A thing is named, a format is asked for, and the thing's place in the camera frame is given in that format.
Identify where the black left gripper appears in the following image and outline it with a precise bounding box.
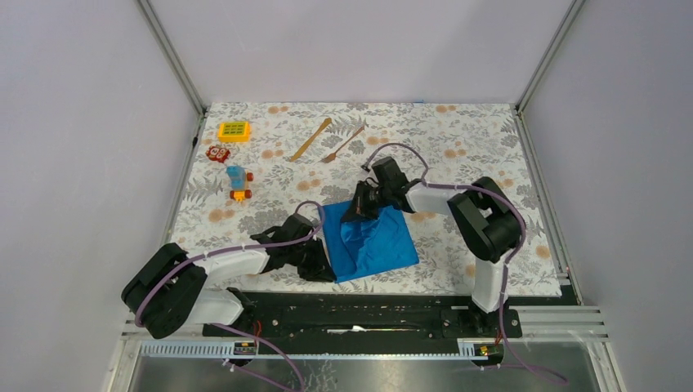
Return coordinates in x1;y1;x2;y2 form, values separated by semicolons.
287;236;337;282

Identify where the wooden spoon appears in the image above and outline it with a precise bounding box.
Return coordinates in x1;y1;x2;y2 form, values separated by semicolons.
289;118;333;162

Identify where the blue cloth napkin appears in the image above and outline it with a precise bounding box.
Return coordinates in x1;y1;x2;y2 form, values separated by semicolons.
323;202;419;283

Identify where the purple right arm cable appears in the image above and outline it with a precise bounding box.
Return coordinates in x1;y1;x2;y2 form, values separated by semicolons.
361;142;570;386

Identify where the floral tablecloth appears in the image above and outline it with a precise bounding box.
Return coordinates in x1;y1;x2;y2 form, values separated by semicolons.
170;102;561;297

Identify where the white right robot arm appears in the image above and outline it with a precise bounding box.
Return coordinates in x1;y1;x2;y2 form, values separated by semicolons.
341;157;526;336

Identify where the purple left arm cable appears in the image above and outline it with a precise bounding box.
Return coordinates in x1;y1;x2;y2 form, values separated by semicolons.
134;201;326;392

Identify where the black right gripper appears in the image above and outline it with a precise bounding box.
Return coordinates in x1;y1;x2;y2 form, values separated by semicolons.
341;180;391;225

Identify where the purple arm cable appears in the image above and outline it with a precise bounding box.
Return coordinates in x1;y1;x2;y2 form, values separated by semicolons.
134;201;326;392
361;142;570;386

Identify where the wooden fork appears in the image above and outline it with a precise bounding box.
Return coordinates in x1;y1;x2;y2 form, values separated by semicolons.
320;126;365;163

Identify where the red owl toy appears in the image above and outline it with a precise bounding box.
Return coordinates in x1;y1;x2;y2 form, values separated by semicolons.
206;145;230;163

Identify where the blue toy train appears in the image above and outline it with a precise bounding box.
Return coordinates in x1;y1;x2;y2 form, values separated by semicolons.
226;165;254;203

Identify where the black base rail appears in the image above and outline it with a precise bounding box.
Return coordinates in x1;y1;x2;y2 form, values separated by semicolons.
149;292;524;357

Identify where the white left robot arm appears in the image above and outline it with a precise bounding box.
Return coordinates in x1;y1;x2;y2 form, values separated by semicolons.
121;213;336;339

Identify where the yellow green toy block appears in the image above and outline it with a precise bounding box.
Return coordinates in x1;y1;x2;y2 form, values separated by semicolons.
217;122;252;143

